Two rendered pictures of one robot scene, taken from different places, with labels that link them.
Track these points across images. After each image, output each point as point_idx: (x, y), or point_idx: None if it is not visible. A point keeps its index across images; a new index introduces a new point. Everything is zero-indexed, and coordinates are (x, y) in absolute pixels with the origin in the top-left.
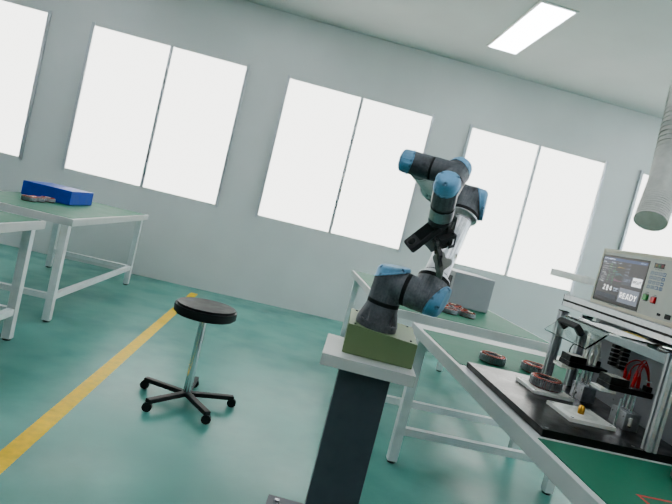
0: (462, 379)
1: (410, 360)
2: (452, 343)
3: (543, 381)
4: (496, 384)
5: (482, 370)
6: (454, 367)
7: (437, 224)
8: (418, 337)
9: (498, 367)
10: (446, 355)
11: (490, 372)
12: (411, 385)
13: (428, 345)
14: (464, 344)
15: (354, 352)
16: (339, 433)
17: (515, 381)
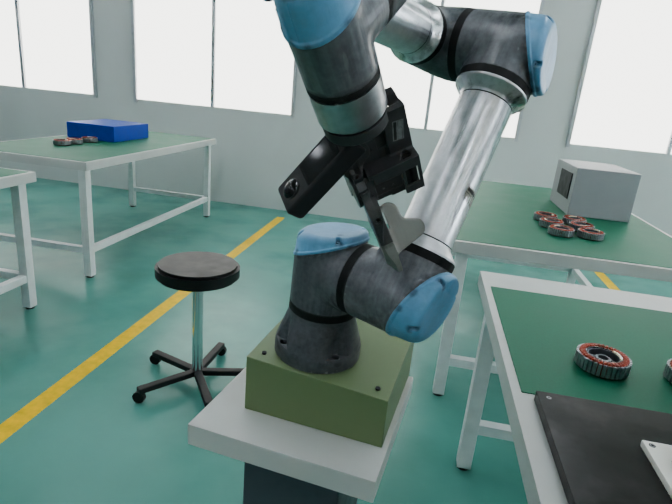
0: (517, 439)
1: (377, 430)
2: (533, 318)
3: None
4: (580, 489)
5: (561, 422)
6: (510, 399)
7: (337, 135)
8: (482, 301)
9: (612, 384)
10: (503, 363)
11: (580, 427)
12: (368, 498)
13: (489, 324)
14: (558, 316)
15: (267, 410)
16: None
17: (638, 456)
